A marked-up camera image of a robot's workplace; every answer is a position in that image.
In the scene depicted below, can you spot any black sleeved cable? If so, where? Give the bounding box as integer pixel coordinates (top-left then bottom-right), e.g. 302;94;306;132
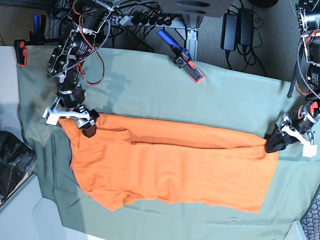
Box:
286;37;305;99

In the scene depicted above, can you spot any black power adapter right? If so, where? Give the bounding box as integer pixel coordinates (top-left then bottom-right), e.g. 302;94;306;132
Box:
237;7;254;47

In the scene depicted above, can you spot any black plastic bag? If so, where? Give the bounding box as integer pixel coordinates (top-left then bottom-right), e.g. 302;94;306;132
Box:
0;131;34;204

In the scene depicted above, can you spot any aluminium table leg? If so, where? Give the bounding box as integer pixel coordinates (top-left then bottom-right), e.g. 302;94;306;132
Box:
176;13;204;61

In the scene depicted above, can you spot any black power adapter left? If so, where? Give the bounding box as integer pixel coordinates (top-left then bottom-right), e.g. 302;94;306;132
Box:
220;12;237;51

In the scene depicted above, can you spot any green table cloth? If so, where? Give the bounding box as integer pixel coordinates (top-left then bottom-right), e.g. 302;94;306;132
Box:
17;46;320;240

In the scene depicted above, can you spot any red black clamp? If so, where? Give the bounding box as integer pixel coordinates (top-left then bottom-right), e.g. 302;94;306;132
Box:
13;39;27;67

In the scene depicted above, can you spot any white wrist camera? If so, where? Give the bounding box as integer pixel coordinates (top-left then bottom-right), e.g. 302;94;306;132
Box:
42;107;60;126
302;144;318;158

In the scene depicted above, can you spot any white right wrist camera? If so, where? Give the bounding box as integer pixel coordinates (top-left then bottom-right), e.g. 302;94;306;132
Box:
42;107;60;126

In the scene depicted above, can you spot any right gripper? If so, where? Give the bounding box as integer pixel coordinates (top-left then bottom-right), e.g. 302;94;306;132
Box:
58;106;100;138

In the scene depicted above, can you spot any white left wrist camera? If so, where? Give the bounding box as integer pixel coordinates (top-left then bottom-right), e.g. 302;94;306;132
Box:
302;144;318;158

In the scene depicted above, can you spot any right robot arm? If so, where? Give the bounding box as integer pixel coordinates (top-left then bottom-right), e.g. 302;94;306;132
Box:
42;0;115;138

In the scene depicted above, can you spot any orange T-shirt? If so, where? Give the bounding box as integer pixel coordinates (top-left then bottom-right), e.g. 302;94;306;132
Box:
59;114;278;213

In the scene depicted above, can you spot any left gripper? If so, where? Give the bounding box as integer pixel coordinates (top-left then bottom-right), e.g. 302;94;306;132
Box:
264;101;320;153

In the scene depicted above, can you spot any blue handled clamp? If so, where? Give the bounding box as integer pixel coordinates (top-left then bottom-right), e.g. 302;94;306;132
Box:
157;29;204;83

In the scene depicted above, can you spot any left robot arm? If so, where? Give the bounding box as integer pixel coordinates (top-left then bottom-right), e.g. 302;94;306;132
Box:
265;0;320;158

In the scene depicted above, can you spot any black power adapter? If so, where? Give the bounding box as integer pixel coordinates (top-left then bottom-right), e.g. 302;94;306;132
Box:
220;12;237;51
237;7;254;47

